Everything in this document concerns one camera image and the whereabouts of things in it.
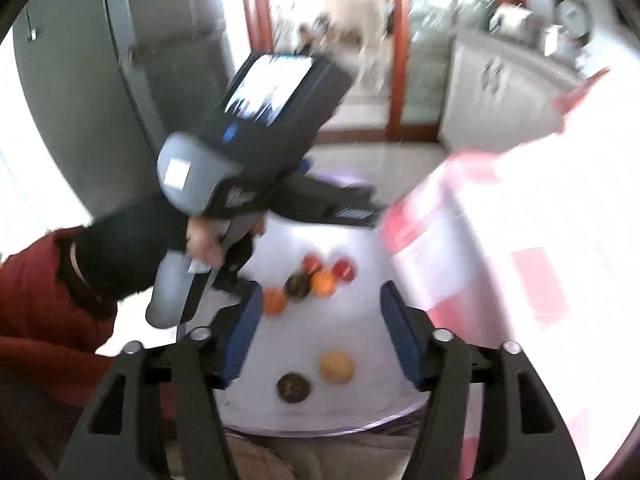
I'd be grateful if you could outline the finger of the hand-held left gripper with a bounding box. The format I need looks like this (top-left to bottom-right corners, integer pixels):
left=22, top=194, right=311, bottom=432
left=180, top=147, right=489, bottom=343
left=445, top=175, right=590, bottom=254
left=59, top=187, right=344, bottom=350
left=267, top=172, right=388, bottom=230

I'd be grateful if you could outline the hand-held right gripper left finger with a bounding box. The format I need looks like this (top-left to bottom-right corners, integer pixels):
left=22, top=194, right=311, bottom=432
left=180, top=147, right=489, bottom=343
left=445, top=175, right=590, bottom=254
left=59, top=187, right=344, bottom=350
left=57, top=282, right=265, bottom=480

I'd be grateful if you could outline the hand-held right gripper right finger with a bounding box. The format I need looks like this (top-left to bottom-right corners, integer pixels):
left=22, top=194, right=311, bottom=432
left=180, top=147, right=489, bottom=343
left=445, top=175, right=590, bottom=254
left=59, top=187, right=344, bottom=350
left=380, top=280, right=586, bottom=480

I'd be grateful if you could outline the small orange tangerine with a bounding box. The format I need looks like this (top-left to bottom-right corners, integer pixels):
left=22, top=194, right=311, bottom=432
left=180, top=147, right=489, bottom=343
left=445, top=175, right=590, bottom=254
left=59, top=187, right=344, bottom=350
left=262, top=288, right=289, bottom=317
left=310, top=270, right=337, bottom=298

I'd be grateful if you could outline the white box purple rim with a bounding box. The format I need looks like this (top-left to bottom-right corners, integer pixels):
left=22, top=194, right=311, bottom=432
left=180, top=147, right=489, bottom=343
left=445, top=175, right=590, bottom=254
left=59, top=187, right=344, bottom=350
left=190, top=170, right=433, bottom=438

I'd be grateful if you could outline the small red tomato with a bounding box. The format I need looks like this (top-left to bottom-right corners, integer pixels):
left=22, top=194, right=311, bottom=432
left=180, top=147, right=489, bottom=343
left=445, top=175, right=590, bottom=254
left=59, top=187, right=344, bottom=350
left=331, top=258, right=358, bottom=283

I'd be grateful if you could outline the dark water chestnut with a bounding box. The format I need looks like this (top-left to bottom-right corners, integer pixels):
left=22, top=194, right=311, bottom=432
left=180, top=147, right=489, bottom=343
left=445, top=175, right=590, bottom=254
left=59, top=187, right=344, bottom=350
left=283, top=271, right=313, bottom=302
left=276, top=371, right=312, bottom=404

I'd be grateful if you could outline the small yellow round fruit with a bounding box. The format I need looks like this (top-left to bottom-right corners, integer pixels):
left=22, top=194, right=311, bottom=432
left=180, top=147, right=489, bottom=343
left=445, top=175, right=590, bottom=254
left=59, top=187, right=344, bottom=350
left=319, top=350, right=356, bottom=383

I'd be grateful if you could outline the person's left hand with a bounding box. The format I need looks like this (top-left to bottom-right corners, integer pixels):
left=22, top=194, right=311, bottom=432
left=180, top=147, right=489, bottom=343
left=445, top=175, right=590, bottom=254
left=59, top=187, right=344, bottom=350
left=186, top=219, right=228, bottom=268

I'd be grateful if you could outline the red white checkered tablecloth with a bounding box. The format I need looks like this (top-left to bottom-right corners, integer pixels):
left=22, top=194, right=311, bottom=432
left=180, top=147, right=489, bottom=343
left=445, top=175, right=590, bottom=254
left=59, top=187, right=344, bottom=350
left=382, top=67, right=640, bottom=480

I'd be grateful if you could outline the grey refrigerator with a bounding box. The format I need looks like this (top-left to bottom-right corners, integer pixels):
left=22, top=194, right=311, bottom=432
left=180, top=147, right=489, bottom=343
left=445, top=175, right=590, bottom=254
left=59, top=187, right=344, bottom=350
left=12, top=0, right=251, bottom=231

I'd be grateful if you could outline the white kitchen cabinet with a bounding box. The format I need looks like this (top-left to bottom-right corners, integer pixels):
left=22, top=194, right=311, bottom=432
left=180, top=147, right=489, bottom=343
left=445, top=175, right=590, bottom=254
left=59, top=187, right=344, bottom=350
left=439, top=30, right=587, bottom=152

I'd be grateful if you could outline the white chair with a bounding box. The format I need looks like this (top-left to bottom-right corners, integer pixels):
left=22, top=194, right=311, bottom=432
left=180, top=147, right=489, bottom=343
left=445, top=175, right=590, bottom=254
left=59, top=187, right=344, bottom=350
left=330, top=0, right=392, bottom=77

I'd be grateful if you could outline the person's red clothing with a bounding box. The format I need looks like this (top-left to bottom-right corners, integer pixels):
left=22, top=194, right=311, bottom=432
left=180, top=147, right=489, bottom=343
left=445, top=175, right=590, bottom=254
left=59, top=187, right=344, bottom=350
left=0, top=226, right=123, bottom=408

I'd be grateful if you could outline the white countertop appliance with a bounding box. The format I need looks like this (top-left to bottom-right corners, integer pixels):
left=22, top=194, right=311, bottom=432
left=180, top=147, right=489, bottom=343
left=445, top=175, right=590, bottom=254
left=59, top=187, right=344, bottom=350
left=489, top=2, right=532, bottom=37

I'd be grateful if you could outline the round steel appliance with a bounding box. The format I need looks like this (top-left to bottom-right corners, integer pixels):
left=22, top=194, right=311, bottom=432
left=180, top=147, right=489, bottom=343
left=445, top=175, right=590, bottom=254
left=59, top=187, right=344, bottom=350
left=551, top=0, right=594, bottom=45

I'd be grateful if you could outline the wooden door frame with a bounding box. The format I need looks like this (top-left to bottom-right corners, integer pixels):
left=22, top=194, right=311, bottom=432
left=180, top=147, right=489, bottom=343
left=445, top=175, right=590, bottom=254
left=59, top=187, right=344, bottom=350
left=239, top=0, right=528, bottom=142

